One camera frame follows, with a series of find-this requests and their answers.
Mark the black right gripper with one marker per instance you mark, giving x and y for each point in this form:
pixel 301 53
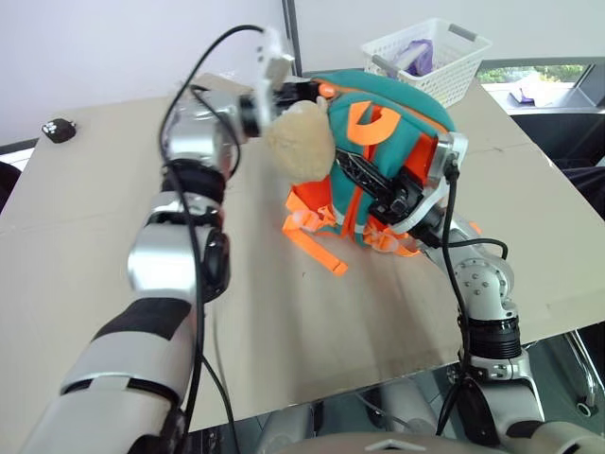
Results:
pixel 399 198

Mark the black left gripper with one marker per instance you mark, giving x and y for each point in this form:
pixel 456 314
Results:
pixel 285 96

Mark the orange and teal backpack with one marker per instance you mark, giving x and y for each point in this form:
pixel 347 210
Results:
pixel 378 142

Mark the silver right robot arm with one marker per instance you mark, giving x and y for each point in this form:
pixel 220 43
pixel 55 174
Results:
pixel 487 284

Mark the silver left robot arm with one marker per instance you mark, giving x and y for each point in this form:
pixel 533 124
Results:
pixel 160 255

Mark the beige plush ball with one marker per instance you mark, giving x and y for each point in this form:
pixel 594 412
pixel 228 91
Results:
pixel 298 142

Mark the dark vertical pole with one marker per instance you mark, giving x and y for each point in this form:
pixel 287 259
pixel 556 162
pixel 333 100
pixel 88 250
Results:
pixel 293 33

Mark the purple bag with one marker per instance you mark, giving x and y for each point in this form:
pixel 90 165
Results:
pixel 421 56

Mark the white plastic basket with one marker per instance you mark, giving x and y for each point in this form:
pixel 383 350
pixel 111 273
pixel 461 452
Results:
pixel 454 71

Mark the small purple object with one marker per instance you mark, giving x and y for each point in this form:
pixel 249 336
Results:
pixel 522 96

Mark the black chair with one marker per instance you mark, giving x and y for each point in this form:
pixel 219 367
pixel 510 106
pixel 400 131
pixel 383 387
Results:
pixel 567 142

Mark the small black dotted object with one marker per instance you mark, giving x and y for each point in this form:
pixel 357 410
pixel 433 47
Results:
pixel 59 129

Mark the chrome metal leg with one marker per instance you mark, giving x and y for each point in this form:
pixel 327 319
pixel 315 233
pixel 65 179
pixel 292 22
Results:
pixel 583 373

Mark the dark rounded object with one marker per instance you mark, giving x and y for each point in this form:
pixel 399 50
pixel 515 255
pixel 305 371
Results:
pixel 7 184

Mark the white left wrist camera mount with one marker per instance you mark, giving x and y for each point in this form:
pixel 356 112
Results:
pixel 274 66

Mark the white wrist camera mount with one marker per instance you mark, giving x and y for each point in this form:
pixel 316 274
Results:
pixel 449 153
pixel 274 66

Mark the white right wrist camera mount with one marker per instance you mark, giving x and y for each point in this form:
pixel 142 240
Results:
pixel 449 153

